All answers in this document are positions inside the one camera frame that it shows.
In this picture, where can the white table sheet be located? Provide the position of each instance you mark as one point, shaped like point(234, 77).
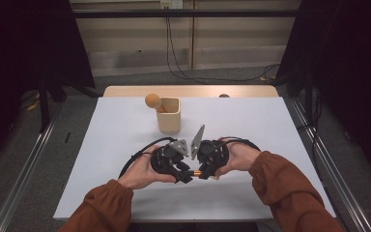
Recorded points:
point(254, 122)

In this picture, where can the wooden table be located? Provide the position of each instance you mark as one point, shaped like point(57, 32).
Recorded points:
point(190, 91)

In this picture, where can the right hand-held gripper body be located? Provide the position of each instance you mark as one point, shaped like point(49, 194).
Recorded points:
point(214, 154)

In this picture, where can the person's left hand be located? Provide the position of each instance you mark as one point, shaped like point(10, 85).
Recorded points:
point(140, 172)

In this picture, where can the black horizontal bar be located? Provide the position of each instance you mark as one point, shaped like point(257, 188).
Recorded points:
point(186, 13)

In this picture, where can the beige square cup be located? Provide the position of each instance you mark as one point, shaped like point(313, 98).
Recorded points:
point(169, 122)

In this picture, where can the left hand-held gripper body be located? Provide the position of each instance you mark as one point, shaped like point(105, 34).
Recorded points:
point(165, 159)

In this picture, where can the white wall socket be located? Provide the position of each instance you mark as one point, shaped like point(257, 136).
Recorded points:
point(171, 4)

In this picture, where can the round head makeup brush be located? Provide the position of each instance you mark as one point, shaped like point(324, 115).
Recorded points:
point(153, 101)

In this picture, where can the black curtain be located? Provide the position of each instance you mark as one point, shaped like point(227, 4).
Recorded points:
point(22, 48)
point(351, 64)

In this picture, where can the aluminium rail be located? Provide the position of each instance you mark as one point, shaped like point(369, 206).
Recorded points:
point(335, 180)
point(22, 180)

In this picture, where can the black metal stand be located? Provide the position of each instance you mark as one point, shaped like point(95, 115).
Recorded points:
point(44, 106)

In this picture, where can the person's right hand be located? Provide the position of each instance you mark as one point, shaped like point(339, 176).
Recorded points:
point(240, 158)

